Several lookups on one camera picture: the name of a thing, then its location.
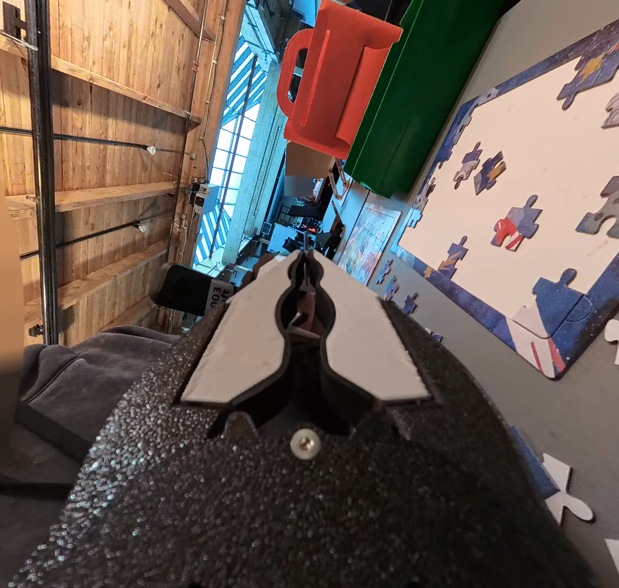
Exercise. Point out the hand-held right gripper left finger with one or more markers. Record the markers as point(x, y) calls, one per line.
point(237, 355)

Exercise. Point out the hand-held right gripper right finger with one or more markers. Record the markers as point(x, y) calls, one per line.
point(377, 351)

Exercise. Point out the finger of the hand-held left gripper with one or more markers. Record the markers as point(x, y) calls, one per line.
point(273, 265)

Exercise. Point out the blue space puzzle tray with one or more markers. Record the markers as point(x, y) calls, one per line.
point(532, 138)

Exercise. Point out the small grey robot puzzle piece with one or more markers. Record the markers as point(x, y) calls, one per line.
point(612, 110)

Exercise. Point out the grey desk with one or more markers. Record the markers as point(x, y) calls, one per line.
point(350, 201)
point(532, 428)

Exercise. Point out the person's left hand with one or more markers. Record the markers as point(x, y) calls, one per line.
point(309, 314)

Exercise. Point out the dark blue puzzle piece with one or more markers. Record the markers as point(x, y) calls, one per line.
point(410, 303)

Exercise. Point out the colourful dinosaur puzzle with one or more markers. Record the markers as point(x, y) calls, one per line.
point(370, 239)

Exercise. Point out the plywood stand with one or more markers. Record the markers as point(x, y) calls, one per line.
point(314, 164)

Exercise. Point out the blue orange star puzzle piece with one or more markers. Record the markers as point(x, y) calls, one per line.
point(452, 258)

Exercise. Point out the large window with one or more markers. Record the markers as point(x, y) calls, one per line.
point(237, 138)

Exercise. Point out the orange plastic bin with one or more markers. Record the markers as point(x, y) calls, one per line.
point(338, 75)

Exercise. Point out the purple grey banded puzzle piece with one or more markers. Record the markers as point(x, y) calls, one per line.
point(466, 164)

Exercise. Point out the green plastic bin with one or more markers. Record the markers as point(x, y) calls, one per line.
point(416, 89)

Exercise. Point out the alien face puzzle piece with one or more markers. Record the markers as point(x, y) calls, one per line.
point(602, 210)

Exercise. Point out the orange comet puzzle piece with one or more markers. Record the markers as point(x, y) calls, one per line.
point(587, 72)

